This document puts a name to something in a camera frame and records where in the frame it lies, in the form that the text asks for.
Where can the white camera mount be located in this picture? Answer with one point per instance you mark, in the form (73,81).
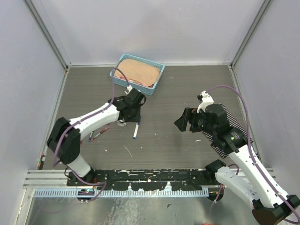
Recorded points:
(204,100)
(129,88)

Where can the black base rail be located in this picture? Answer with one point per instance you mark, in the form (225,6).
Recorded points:
(151,179)

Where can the peach folded towel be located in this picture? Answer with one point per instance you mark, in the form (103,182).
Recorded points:
(139,72)

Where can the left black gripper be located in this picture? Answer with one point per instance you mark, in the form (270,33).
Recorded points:
(136,118)

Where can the white marker blue print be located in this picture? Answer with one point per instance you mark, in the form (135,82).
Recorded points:
(136,130)

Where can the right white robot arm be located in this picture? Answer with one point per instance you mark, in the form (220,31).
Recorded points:
(269,203)

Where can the red gel pen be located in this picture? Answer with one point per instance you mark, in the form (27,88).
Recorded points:
(100,133)

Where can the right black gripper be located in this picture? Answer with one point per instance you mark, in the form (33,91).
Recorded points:
(182,122)

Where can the blue plastic basket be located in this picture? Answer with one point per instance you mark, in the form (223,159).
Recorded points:
(120,78)

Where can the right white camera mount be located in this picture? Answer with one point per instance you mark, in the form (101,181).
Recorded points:
(204,100)

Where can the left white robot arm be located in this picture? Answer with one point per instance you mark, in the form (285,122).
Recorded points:
(66,135)

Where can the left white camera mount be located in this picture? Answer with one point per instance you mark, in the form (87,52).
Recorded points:
(129,88)

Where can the black white striped cloth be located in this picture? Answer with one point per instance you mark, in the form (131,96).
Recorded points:
(234,126)

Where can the blue slotted cable duct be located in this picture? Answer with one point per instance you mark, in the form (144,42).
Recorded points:
(78,192)

